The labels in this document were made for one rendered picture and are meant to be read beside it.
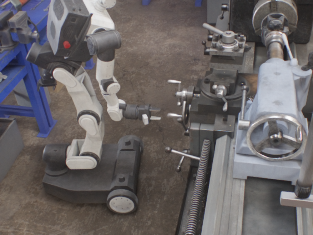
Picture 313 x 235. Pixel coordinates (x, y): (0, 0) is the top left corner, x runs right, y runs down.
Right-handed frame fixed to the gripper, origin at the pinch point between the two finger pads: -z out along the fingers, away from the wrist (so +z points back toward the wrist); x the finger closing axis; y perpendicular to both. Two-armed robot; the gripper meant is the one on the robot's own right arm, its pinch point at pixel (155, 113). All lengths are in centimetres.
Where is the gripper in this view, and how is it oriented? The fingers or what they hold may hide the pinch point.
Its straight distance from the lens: 233.2
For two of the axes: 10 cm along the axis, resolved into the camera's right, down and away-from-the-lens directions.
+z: -9.7, -0.8, 2.2
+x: -0.5, -8.3, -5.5
